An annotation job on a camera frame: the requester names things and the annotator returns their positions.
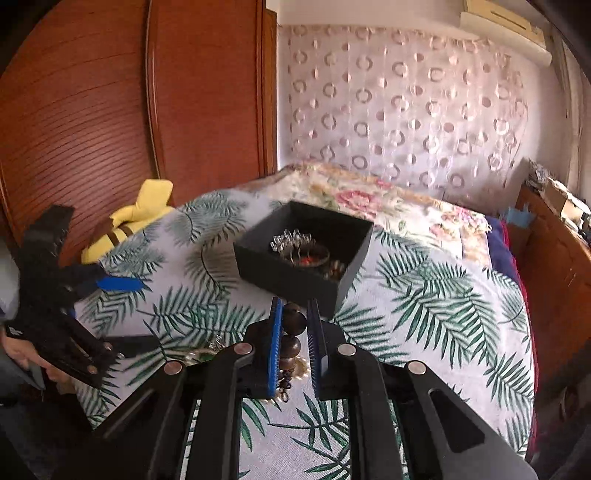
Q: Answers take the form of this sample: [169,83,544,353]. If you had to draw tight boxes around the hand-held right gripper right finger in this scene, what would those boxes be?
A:
[305,299,542,480]

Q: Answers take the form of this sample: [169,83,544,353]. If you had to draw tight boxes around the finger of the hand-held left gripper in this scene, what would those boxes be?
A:
[68,264,151,297]
[100,333,161,358]

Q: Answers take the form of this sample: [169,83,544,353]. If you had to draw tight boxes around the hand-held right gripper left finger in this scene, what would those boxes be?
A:
[60,295,284,480]

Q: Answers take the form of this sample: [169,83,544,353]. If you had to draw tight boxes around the dark wooden bead bracelet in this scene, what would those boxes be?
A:
[277,302,308,391]

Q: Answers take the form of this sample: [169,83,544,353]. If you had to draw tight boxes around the black cardboard box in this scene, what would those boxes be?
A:
[233,200,375,320]

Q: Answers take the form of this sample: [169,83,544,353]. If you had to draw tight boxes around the silver crystal bracelet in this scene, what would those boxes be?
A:
[270,230,315,254]

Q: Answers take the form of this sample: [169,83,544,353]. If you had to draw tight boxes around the person's left hand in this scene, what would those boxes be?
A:
[0,332,66,384]

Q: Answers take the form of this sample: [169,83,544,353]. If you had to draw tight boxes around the yellow plush toy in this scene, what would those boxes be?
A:
[81,179,176,265]

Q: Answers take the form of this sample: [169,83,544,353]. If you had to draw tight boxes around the leaf-print cloth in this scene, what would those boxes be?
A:
[74,188,537,480]

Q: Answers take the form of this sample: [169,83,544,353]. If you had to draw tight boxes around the floral blanket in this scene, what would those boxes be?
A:
[239,163,493,260]

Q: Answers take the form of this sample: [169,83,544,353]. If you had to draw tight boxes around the brown wooden wardrobe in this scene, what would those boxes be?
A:
[0,0,279,278]

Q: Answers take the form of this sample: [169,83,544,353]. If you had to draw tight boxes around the dark blue blanket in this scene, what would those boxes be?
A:
[484,216,542,462]

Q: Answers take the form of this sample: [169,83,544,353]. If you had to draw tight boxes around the blue bag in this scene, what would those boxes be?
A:
[498,205,537,230]

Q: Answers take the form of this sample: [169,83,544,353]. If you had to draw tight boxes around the brown wooden cabinet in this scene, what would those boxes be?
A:
[507,184,591,407]

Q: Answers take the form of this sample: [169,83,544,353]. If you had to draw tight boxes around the patterned cloth pile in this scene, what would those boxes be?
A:
[526,158,556,191]

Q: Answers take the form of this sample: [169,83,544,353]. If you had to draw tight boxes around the open cardboard box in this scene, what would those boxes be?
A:
[544,178,586,219]

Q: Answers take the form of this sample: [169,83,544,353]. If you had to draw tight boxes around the patterned window curtain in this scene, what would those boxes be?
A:
[551,32,588,188]

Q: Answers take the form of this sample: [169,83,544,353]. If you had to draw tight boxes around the white air conditioner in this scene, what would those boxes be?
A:
[459,0,553,66]

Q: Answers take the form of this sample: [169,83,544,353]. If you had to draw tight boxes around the circle-patterned wall curtain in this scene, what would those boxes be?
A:
[276,22,530,205]

